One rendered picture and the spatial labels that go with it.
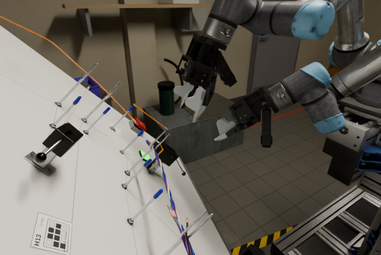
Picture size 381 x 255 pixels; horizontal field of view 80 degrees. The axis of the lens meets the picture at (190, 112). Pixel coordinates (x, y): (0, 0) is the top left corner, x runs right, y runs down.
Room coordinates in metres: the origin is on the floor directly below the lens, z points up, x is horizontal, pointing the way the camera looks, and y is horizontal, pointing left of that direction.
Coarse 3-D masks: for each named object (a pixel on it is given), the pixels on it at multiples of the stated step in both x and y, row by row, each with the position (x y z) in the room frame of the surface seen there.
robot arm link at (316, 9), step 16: (304, 0) 0.53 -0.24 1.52; (320, 0) 0.51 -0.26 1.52; (336, 0) 0.54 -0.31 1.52; (272, 16) 0.56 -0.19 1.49; (288, 16) 0.53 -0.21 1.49; (304, 16) 0.50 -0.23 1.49; (320, 16) 0.48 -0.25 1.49; (272, 32) 0.57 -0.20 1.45; (288, 32) 0.53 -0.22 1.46; (304, 32) 0.50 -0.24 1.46; (320, 32) 0.49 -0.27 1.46
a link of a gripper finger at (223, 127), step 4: (220, 120) 0.62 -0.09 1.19; (220, 124) 0.62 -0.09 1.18; (224, 124) 0.61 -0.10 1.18; (228, 124) 0.61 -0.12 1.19; (232, 124) 0.61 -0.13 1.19; (236, 124) 0.60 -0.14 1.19; (220, 128) 0.61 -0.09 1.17; (224, 128) 0.61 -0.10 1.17; (228, 128) 0.61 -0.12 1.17; (232, 128) 0.60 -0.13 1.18; (220, 132) 0.61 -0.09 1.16; (224, 132) 0.61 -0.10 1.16; (220, 136) 0.60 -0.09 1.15; (224, 136) 0.60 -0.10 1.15; (216, 140) 0.61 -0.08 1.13; (220, 140) 0.61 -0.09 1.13
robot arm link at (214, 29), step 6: (210, 18) 0.58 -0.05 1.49; (210, 24) 0.57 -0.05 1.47; (216, 24) 0.56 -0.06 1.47; (222, 24) 0.56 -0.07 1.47; (204, 30) 0.58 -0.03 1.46; (210, 30) 0.56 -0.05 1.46; (216, 30) 0.56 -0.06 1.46; (222, 30) 0.56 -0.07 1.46; (228, 30) 0.55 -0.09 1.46; (234, 30) 0.58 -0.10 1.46; (204, 36) 0.58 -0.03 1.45; (210, 36) 0.56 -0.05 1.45; (216, 36) 0.55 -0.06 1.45; (222, 36) 0.56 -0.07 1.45; (228, 36) 0.56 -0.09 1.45; (222, 42) 0.56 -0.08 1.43; (228, 42) 0.57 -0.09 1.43
